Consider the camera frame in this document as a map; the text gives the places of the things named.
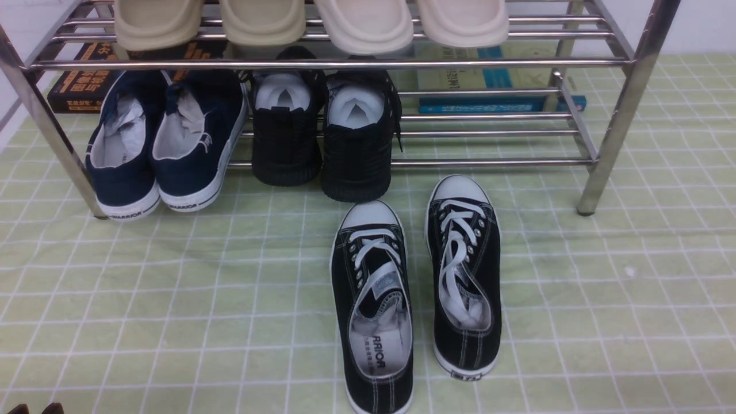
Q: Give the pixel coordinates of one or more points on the navy canvas sneaker left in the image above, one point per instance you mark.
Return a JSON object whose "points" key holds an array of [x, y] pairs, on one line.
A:
{"points": [[118, 154]]}

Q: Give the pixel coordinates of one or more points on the stainless steel shoe rack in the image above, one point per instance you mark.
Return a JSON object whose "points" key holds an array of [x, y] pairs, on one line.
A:
{"points": [[587, 36]]}

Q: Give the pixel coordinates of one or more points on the cream slipper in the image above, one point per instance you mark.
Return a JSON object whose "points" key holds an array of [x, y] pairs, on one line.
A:
{"points": [[367, 27], [465, 24]]}

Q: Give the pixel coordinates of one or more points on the tan slipper far left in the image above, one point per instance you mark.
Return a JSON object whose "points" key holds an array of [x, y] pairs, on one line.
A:
{"points": [[154, 25]]}

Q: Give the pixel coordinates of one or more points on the black orange book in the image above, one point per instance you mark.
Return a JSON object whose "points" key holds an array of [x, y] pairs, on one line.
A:
{"points": [[80, 91]]}

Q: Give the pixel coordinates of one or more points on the blue and cream book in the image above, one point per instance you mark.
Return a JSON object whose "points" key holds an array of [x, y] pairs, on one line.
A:
{"points": [[489, 77]]}

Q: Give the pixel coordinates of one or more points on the navy canvas sneaker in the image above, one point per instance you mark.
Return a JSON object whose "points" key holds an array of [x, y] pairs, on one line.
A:
{"points": [[204, 117], [118, 154]]}

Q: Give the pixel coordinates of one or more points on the navy canvas sneaker right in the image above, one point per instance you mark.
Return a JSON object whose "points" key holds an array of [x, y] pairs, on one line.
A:
{"points": [[204, 117]]}

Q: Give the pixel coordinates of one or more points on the black canvas sneaker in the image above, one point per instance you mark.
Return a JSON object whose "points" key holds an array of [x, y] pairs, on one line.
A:
{"points": [[369, 274], [462, 233]]}

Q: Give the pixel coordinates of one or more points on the black knit sneaker right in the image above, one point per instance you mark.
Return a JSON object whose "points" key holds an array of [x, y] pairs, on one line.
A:
{"points": [[362, 116]]}

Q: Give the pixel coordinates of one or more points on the cream slipper far right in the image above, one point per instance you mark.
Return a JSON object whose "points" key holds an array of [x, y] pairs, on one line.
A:
{"points": [[465, 24]]}

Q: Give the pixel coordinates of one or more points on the tan slipper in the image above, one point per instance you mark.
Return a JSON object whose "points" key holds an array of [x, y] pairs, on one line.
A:
{"points": [[154, 25], [263, 23]]}

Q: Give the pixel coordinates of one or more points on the black knit sneaker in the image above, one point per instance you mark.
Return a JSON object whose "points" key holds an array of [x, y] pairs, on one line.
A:
{"points": [[362, 116], [285, 106]]}

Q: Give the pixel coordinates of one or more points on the black knit sneaker left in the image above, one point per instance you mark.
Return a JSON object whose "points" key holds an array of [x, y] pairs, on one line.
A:
{"points": [[285, 106]]}

